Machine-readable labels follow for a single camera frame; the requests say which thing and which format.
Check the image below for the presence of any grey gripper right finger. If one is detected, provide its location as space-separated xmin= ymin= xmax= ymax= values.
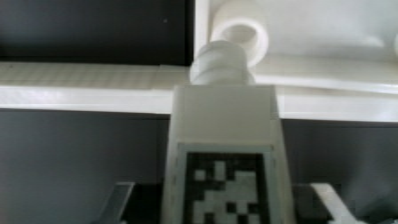
xmin=294 ymin=183 xmax=368 ymax=224

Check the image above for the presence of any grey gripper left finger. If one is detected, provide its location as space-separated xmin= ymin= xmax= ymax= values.
xmin=88 ymin=181 xmax=166 ymax=224

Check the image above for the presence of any white U-shaped fence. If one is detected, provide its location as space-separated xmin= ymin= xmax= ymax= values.
xmin=0 ymin=58 xmax=398 ymax=123

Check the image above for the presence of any white square tabletop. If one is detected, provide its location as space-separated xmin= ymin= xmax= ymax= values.
xmin=194 ymin=0 xmax=398 ymax=94

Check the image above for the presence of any white table leg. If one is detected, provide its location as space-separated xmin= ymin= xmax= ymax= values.
xmin=161 ymin=41 xmax=296 ymax=224

